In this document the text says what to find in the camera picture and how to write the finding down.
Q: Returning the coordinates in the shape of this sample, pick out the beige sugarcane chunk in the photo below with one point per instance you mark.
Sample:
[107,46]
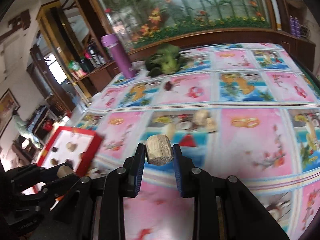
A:
[158,150]

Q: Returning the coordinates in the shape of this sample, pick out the wooden cabinet with aquarium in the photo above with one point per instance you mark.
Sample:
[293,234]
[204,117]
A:
[143,25]

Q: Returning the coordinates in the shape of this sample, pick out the purple thermos bottle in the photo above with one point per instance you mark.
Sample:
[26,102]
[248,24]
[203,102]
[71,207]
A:
[114,46]

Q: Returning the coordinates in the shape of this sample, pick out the colourful fruit print tablecloth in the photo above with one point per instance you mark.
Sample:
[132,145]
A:
[245,109]

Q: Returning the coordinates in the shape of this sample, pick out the green leafy vegetable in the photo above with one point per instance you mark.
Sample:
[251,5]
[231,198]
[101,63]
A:
[163,60]

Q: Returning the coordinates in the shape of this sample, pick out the red white tray box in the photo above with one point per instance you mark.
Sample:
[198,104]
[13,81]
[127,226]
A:
[70,144]

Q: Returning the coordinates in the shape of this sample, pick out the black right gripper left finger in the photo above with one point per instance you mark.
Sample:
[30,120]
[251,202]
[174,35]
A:
[126,181]

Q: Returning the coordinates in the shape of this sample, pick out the sugarcane piece on tablecloth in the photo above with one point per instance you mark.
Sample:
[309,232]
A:
[200,117]
[211,125]

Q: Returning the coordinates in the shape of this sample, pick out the dark jujube on tablecloth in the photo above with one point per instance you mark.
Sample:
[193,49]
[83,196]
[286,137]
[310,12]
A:
[168,86]

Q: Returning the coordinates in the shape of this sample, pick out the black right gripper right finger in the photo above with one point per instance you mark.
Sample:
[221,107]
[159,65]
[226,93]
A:
[191,181]

